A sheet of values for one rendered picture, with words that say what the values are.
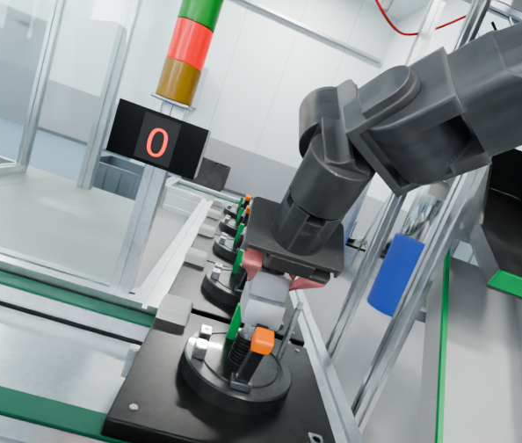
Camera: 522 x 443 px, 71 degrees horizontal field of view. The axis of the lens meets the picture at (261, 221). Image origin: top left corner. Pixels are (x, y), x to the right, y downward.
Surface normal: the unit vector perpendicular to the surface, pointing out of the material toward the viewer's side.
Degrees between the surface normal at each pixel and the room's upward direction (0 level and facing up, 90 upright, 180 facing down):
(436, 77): 69
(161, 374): 0
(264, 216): 37
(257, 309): 87
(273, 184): 90
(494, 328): 45
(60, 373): 0
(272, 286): 87
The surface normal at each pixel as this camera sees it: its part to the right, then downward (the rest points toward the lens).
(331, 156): 0.29, -0.62
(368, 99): -0.66, -0.53
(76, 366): 0.33, -0.92
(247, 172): 0.15, 0.25
